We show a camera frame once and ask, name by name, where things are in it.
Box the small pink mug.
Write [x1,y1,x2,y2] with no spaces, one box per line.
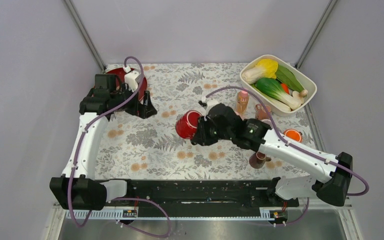
[254,103,271,121]

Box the brown mug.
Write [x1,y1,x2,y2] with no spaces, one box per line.
[248,152,272,169]

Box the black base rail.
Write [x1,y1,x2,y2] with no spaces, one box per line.
[105,179,299,218]

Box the green bok choy toy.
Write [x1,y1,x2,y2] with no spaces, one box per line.
[255,77,301,110]

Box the yellow napa cabbage toy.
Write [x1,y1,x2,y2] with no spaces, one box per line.
[241,59,279,85]

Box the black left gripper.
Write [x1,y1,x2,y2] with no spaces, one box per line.
[111,82,157,119]

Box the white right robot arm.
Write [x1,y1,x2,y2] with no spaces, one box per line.
[190,103,353,207]

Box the pink-capped bottle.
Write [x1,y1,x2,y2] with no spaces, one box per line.
[235,90,250,117]

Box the beige mushroom toy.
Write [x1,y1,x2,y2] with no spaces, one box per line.
[292,89,308,105]

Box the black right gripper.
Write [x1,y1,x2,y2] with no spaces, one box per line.
[192,114,233,146]

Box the red chili pepper toy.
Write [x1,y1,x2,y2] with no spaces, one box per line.
[280,83,290,95]

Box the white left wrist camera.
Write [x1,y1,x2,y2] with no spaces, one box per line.
[122,66,141,91]

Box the red round tray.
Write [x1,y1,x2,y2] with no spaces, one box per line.
[106,67,148,101]

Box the red mug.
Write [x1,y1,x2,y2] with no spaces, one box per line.
[175,110,202,140]

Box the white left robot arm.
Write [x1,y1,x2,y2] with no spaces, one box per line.
[49,71,157,211]

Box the floral tablecloth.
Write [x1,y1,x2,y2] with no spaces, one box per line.
[94,62,326,181]

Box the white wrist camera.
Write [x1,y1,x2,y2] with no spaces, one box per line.
[198,96,220,112]
[122,66,141,91]

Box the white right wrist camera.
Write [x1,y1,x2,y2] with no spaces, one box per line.
[198,96,220,112]

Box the dark green leaf vegetable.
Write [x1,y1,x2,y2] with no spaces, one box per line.
[275,65,305,93]

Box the large orange mug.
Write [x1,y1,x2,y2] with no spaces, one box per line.
[283,128,303,143]

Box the white vegetable bin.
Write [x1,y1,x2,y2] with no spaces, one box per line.
[239,54,318,117]

